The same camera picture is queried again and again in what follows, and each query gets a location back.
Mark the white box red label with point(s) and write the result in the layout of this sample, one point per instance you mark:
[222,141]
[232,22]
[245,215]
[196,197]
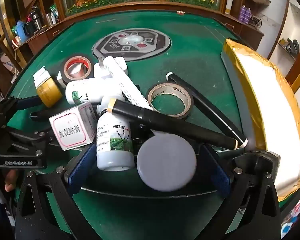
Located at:
[72,130]

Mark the round table control panel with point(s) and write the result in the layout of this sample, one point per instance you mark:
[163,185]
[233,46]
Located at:
[132,42]

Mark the wooden sideboard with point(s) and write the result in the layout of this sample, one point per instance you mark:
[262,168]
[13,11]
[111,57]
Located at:
[37,43]

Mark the blue kettle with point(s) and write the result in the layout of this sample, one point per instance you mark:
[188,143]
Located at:
[21,31]

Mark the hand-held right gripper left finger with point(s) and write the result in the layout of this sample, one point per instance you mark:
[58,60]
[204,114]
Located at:
[81,170]

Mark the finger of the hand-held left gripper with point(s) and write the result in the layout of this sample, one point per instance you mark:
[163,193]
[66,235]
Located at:
[27,102]
[27,136]

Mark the steel cup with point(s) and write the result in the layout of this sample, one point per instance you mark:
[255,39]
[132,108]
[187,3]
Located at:
[49,19]

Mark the black thermos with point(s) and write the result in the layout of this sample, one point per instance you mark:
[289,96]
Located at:
[35,17]

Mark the small red white object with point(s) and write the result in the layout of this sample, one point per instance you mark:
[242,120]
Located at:
[181,12]

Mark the tan tape roll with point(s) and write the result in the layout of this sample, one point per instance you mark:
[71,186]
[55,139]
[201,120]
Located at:
[165,87]

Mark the round grey black plastic case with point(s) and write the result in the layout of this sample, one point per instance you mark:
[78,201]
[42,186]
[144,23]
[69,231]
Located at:
[166,162]

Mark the wooden corner cabinet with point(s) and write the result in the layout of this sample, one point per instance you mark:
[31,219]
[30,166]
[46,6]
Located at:
[250,36]

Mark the yellow tape roll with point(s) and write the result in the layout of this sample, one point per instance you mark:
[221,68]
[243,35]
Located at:
[48,96]

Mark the small white cardboard box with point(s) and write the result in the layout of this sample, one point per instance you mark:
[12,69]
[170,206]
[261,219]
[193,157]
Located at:
[41,76]

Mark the person's left hand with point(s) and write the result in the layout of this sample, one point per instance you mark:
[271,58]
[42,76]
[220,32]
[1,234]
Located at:
[11,181]

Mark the white bottle green label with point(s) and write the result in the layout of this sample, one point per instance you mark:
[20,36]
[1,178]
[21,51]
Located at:
[90,90]
[113,152]

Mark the black item on wall shelf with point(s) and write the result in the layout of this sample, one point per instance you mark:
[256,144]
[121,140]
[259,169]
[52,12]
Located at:
[292,45]

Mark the white plug adapter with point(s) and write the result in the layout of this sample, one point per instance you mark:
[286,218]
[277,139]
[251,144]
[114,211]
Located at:
[100,72]

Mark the long white tube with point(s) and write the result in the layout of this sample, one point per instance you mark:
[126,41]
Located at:
[125,85]

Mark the green packet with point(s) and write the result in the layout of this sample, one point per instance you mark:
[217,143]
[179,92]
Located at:
[53,9]

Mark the colourful printed cloth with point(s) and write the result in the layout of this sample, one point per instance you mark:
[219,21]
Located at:
[295,217]

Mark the black stick gold tip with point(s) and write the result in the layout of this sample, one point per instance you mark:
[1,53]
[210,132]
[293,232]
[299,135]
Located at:
[40,115]

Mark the red black tape roll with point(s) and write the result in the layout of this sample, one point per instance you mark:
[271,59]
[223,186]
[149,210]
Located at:
[77,60]

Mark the black pen white tips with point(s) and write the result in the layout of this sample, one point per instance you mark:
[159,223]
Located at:
[202,102]

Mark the gold-rimmed cardboard box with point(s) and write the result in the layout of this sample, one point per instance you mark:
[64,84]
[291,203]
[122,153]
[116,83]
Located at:
[247,92]

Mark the purple spray can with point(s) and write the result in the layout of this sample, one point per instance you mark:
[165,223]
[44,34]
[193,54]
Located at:
[243,13]
[248,15]

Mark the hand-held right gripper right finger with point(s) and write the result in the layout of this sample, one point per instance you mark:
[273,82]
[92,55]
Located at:
[217,170]

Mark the black pen yellow band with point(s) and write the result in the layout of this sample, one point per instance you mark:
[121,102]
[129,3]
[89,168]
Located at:
[170,125]

